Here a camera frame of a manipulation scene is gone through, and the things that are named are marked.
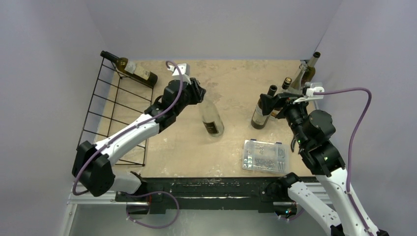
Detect dark open-neck wine bottle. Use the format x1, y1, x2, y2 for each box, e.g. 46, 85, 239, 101
251, 85, 277, 129

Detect clear glass black-label bottle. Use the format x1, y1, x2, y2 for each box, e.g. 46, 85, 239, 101
198, 99, 224, 137

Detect dark green labelled wine bottle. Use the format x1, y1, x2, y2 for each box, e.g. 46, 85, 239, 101
100, 51, 158, 88

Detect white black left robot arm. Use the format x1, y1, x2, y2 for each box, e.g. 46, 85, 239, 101
72, 78, 206, 201

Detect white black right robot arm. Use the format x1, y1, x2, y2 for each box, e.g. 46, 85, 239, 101
260, 89, 387, 236

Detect clear square bottle gold cap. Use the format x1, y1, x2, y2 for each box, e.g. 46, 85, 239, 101
270, 77, 292, 117

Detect clear plastic screw box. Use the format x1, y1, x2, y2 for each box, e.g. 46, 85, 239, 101
242, 139, 290, 175

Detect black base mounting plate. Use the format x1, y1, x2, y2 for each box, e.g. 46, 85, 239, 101
115, 173, 315, 216

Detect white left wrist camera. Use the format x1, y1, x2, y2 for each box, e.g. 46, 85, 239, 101
167, 63, 191, 84

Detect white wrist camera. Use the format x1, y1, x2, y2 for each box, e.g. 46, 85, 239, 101
293, 82, 325, 104
167, 63, 191, 84

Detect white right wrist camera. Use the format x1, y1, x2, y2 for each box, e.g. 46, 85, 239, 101
293, 82, 325, 104

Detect black handled pliers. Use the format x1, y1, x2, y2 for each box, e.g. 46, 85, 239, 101
290, 137, 297, 152

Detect black wire wine rack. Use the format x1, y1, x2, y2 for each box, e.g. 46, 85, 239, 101
76, 51, 156, 167

